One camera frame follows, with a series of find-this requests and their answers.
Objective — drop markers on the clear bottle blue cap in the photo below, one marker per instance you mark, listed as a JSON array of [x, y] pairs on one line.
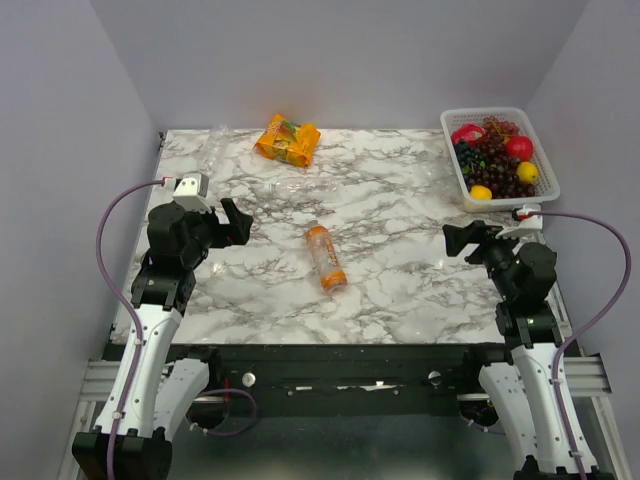
[[212, 154]]

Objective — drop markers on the orange juice bottle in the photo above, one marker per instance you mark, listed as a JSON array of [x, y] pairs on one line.
[[331, 274]]

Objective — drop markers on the yellow lemon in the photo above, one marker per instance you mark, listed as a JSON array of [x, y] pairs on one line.
[[527, 173], [480, 193]]

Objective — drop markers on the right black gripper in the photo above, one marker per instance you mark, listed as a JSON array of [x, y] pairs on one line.
[[457, 237]]

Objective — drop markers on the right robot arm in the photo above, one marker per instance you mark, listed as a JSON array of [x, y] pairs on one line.
[[528, 385]]

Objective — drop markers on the clear empty bottle centre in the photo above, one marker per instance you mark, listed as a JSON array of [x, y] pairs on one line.
[[299, 186]]

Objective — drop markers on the orange snack bag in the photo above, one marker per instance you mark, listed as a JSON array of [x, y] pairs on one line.
[[288, 142]]

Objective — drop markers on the white plastic basket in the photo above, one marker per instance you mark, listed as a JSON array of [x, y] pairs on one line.
[[547, 188]]

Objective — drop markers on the dark red grape bunch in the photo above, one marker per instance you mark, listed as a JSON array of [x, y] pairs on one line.
[[499, 175]]

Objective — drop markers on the red apple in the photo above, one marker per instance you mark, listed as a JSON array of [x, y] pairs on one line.
[[468, 133]]

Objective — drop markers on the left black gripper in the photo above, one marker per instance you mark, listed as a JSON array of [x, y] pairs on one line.
[[235, 233]]

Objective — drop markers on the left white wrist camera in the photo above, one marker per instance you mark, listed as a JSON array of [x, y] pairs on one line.
[[191, 193]]

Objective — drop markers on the yellow lemon lower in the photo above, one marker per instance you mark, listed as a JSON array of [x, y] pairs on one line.
[[480, 193]]

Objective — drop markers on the red round fruit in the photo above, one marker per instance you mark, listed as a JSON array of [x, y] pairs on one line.
[[521, 147]]

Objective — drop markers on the blue grape bunch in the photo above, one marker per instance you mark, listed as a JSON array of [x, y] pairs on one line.
[[469, 157]]

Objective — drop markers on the yellow lemon upper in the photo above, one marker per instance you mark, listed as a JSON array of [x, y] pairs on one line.
[[527, 173]]

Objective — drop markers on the black base frame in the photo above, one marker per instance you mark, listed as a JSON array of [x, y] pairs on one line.
[[346, 380]]

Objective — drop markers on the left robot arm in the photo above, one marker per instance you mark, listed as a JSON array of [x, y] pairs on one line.
[[132, 436]]

